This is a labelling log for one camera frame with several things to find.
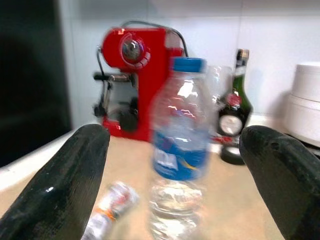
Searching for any white round container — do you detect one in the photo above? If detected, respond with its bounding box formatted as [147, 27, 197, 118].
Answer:
[284, 62, 320, 148]

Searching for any crumpled silver wrapper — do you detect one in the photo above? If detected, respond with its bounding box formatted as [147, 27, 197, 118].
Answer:
[81, 181, 140, 240]

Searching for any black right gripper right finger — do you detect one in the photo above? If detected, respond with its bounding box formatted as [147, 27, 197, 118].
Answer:
[238, 125, 320, 240]

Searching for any beige counter mat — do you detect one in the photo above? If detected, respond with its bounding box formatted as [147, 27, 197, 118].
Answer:
[0, 134, 288, 240]

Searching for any black tape roll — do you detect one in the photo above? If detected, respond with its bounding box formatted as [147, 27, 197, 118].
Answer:
[219, 143, 247, 166]

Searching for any clear drinking glass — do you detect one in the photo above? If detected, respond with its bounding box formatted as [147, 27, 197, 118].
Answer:
[204, 64, 233, 106]

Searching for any clear blue-label water bottle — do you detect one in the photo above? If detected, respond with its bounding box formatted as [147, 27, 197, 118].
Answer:
[148, 56, 213, 240]

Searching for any green liquor bottle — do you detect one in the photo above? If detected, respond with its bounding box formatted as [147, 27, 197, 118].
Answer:
[216, 48, 254, 137]

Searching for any red coffee machine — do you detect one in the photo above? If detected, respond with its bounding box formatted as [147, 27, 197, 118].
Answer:
[92, 20, 190, 143]

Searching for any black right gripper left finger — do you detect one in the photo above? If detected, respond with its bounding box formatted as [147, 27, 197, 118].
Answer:
[0, 123, 111, 240]

